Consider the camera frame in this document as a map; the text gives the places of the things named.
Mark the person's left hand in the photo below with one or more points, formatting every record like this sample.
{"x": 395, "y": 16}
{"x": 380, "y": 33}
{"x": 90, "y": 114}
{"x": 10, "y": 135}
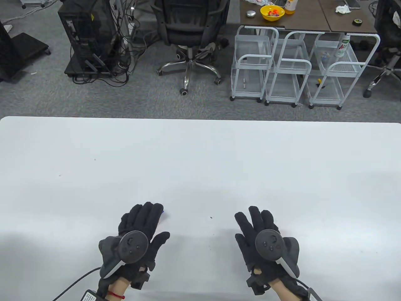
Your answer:
{"x": 142, "y": 219}

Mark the black computer tower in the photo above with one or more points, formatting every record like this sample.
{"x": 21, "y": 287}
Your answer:
{"x": 86, "y": 34}

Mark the orange juice bottle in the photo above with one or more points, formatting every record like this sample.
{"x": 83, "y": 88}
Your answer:
{"x": 290, "y": 7}

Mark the white wheeled base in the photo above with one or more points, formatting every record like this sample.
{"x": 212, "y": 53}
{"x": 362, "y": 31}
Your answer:
{"x": 33, "y": 2}

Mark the person's right forearm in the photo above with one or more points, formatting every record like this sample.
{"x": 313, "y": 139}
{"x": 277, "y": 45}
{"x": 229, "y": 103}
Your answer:
{"x": 282, "y": 291}

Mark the grey hand controller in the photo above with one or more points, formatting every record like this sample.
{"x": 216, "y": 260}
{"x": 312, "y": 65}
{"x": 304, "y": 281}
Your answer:
{"x": 269, "y": 244}
{"x": 133, "y": 247}

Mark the black wheeled stand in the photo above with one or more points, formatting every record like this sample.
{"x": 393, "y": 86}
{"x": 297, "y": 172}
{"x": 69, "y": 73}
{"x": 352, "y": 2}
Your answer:
{"x": 28, "y": 45}

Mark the grey right hand controller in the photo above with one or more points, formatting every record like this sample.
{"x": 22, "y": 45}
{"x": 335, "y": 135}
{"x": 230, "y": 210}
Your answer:
{"x": 269, "y": 244}

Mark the dark smartphone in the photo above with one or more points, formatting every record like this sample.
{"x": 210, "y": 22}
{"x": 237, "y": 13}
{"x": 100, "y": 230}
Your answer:
{"x": 353, "y": 3}

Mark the black white striped shoes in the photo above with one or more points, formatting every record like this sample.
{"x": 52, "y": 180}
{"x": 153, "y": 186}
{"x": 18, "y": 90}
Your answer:
{"x": 208, "y": 48}

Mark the person's right hand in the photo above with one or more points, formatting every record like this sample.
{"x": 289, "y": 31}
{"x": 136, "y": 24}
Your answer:
{"x": 253, "y": 222}

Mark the crumpled white tissue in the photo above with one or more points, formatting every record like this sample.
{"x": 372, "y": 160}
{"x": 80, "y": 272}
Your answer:
{"x": 343, "y": 9}

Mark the black mesh office chair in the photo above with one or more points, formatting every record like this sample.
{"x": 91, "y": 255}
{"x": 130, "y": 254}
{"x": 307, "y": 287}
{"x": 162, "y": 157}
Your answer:
{"x": 188, "y": 25}

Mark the silver round tin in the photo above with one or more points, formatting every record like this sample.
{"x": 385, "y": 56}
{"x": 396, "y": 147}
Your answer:
{"x": 251, "y": 14}

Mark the grey left hand controller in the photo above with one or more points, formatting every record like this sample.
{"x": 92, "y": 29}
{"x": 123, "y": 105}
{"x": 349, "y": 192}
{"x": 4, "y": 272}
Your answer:
{"x": 133, "y": 247}

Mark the person's left forearm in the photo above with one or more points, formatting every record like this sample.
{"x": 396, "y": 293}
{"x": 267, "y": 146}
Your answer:
{"x": 117, "y": 288}

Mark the brown wooden desk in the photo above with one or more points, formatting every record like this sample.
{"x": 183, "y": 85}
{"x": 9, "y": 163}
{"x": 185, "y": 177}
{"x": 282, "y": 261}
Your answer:
{"x": 300, "y": 22}
{"x": 344, "y": 23}

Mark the yellow bowl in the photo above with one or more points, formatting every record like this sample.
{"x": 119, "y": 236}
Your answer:
{"x": 272, "y": 15}

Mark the white green spray bottle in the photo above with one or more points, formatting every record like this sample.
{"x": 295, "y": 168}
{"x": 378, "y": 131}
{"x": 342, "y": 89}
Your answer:
{"x": 342, "y": 47}

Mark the black office chair with armrest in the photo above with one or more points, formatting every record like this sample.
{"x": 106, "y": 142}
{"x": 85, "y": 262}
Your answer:
{"x": 387, "y": 28}

